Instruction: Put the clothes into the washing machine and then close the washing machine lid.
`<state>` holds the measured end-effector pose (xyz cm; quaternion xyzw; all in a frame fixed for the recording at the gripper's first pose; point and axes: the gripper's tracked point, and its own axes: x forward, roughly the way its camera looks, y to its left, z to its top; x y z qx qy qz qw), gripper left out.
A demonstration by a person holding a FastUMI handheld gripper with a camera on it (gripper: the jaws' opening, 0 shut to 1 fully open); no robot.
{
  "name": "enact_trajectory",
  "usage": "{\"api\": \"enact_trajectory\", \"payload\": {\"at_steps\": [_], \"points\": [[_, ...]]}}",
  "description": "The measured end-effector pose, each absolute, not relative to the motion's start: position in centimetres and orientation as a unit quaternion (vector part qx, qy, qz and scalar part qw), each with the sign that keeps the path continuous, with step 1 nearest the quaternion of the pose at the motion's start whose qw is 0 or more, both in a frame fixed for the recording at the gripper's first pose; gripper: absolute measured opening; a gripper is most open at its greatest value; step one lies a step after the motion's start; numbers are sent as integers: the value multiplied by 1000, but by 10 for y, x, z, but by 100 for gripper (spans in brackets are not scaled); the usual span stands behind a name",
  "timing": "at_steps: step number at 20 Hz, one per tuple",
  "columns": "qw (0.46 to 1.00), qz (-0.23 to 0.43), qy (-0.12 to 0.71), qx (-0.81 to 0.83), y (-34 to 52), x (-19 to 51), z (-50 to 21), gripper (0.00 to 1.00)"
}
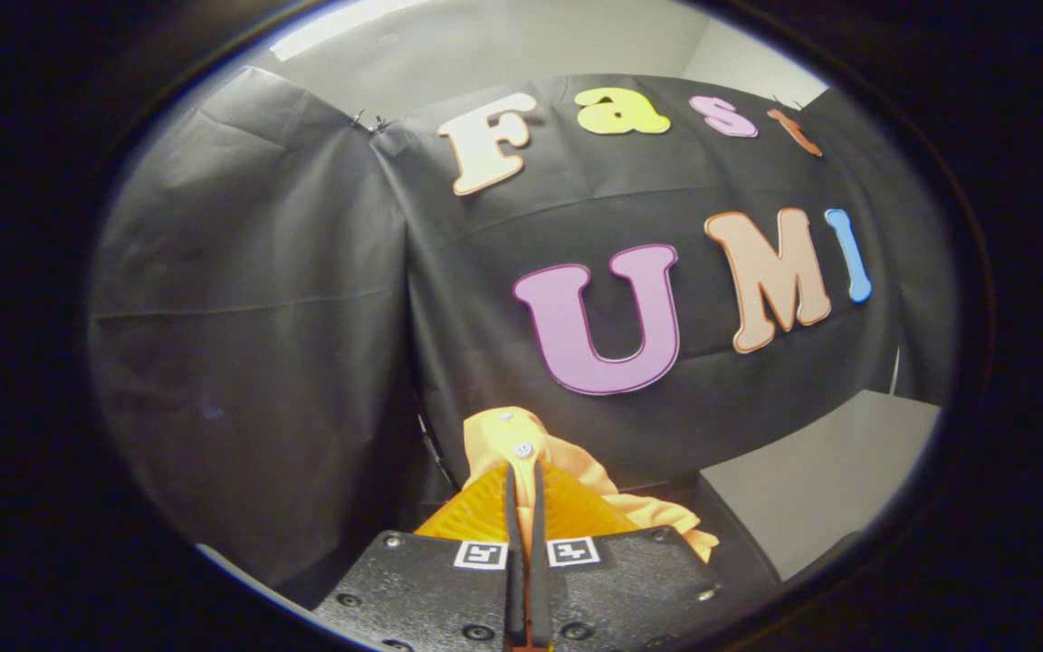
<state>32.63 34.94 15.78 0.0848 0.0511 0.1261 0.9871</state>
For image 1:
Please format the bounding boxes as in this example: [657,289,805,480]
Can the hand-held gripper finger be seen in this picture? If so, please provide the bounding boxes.
[313,462,527,652]
[526,460,726,652]

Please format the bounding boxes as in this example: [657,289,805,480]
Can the orange shirt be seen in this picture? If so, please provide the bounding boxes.
[463,406,720,562]

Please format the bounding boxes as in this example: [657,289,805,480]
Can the black backdrop cloth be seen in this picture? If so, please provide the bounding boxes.
[87,65,957,608]

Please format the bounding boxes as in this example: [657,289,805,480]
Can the white cabinet with grey top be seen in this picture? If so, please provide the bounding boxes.
[612,389,943,590]

